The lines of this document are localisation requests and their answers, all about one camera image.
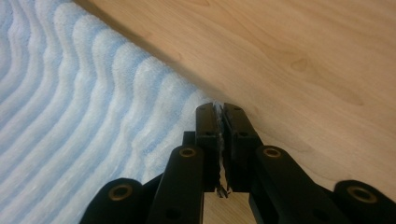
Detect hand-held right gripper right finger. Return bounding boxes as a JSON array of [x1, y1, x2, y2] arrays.
[[221, 102, 264, 193]]

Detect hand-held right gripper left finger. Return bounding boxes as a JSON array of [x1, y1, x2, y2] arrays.
[[182, 103, 220, 193]]

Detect blue striped towel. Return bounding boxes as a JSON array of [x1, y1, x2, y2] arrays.
[[0, 0, 226, 224]]

